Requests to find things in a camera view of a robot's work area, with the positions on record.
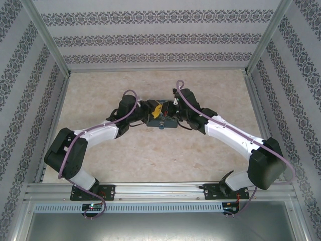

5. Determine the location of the blue starry night tin box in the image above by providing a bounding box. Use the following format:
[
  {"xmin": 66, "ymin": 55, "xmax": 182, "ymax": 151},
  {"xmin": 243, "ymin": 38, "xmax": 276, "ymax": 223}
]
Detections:
[{"xmin": 146, "ymin": 114, "xmax": 180, "ymax": 130}]

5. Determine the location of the right controller circuit board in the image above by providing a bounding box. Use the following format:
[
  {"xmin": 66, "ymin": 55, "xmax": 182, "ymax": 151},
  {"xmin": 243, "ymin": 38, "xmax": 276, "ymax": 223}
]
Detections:
[{"xmin": 223, "ymin": 201, "xmax": 239, "ymax": 214}]

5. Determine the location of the left controller circuit board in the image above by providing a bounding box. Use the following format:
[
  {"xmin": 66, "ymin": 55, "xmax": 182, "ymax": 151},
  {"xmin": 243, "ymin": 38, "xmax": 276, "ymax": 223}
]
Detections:
[{"xmin": 82, "ymin": 203, "xmax": 103, "ymax": 212}]

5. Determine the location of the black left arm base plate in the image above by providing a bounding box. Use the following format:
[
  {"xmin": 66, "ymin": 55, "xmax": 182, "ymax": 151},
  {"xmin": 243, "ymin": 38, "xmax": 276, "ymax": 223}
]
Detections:
[{"xmin": 71, "ymin": 184, "xmax": 116, "ymax": 202}]

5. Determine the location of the slotted grey cable duct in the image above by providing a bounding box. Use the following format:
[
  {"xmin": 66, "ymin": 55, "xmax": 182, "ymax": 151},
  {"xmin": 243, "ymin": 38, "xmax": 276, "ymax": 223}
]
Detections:
[{"xmin": 34, "ymin": 202, "xmax": 224, "ymax": 212}]

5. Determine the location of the aluminium mounting rail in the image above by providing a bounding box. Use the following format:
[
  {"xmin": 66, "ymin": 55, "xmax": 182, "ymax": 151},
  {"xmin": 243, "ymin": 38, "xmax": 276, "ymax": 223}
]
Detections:
[{"xmin": 24, "ymin": 182, "xmax": 297, "ymax": 202}]

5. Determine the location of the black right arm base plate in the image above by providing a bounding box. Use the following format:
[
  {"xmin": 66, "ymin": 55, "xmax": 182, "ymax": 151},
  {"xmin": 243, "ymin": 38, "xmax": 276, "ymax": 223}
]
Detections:
[{"xmin": 202, "ymin": 183, "xmax": 249, "ymax": 201}]

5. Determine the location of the aluminium frame post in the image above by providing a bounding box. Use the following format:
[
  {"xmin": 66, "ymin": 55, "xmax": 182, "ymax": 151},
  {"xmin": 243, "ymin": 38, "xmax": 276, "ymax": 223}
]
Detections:
[
  {"xmin": 21, "ymin": 0, "xmax": 72, "ymax": 76},
  {"xmin": 243, "ymin": 0, "xmax": 294, "ymax": 75}
]

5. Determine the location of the controller circuit board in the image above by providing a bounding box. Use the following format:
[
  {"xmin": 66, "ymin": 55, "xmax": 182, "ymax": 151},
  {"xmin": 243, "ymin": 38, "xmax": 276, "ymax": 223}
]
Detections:
[
  {"xmin": 82, "ymin": 203, "xmax": 103, "ymax": 212},
  {"xmin": 223, "ymin": 201, "xmax": 239, "ymax": 214}
]

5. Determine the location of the grey sheet metal tray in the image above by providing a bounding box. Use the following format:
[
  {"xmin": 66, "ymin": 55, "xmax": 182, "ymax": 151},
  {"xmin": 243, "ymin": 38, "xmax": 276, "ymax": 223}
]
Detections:
[{"xmin": 25, "ymin": 211, "xmax": 304, "ymax": 241}]

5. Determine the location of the aluminium table side rail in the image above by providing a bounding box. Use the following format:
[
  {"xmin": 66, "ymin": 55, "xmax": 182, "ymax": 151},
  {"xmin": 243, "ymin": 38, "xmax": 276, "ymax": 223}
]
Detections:
[{"xmin": 34, "ymin": 72, "xmax": 71, "ymax": 184}]

